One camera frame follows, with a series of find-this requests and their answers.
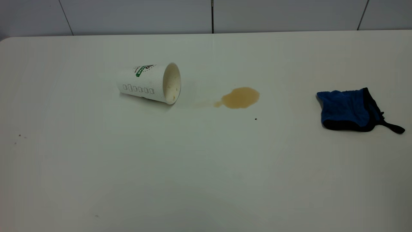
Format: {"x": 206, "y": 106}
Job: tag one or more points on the blue cloth with black trim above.
{"x": 344, "y": 108}

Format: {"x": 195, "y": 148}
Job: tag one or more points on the white paper coffee cup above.
{"x": 141, "y": 83}

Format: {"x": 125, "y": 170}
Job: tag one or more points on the brown coffee spill puddle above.
{"x": 240, "y": 98}

